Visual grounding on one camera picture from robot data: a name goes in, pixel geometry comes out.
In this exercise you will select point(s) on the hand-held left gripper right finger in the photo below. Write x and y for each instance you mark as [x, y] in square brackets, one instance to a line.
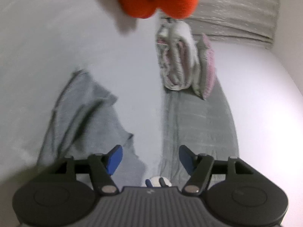
[187, 160]

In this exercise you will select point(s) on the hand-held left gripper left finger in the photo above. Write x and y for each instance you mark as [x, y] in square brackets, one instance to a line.
[114, 159]

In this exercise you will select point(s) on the grey patterned knit sweater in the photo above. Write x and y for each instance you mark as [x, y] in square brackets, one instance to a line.
[90, 113]

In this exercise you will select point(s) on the small white round object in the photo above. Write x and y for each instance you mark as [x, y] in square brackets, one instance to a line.
[156, 181]

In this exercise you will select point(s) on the grey pillow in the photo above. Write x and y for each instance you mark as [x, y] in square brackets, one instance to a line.
[200, 82]

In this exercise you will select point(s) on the pink pillow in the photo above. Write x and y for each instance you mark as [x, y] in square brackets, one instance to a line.
[209, 61]

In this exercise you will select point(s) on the folded grey pink quilt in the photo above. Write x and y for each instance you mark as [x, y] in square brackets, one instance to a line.
[176, 56]

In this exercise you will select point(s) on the grey star print curtain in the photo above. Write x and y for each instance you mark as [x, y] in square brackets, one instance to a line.
[236, 11]

